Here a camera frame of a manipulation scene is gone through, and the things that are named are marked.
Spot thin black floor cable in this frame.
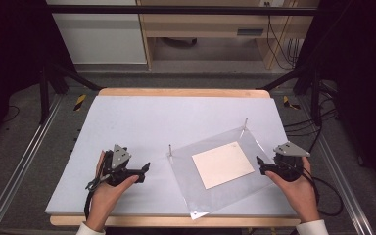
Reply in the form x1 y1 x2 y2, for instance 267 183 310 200
0 104 21 125

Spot black horizontal frame bar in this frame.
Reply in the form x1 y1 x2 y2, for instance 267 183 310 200
47 4 321 17

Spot grey label on desk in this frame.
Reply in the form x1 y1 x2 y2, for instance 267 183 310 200
236 27 265 37

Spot person's right hand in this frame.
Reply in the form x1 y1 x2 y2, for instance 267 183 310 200
264 156 321 225

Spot wooden table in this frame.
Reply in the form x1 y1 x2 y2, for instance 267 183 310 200
49 86 303 228

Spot black floor cables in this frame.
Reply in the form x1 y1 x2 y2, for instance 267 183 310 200
281 80 341 155

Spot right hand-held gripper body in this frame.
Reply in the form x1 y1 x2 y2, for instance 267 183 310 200
271 141 311 183

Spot person's left hand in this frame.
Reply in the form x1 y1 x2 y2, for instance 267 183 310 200
84 149 141 230

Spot white foam board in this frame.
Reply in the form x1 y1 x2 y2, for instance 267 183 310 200
44 94 298 217

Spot black metal stand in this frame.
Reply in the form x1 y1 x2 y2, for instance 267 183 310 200
257 62 325 127
38 61 105 125

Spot light wooden desk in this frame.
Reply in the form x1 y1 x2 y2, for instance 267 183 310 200
135 0 321 71

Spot white cabinet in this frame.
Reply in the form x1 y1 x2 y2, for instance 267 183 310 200
45 0 148 66

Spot black curtain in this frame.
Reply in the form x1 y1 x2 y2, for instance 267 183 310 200
294 0 376 201
0 0 76 155

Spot aluminium floor rail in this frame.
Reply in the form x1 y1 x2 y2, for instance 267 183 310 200
0 93 64 235
297 95 375 235

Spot hanging black cables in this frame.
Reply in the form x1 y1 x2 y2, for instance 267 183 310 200
263 1 301 71

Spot beige square card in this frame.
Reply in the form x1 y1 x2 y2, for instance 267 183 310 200
191 140 256 191

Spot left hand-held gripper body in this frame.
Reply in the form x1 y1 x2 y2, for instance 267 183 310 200
101 143 146 188

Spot yellow black tape piece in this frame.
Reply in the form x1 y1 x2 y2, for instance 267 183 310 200
73 93 88 113
282 95 302 111

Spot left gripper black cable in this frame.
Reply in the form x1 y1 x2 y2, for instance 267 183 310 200
83 173 112 220

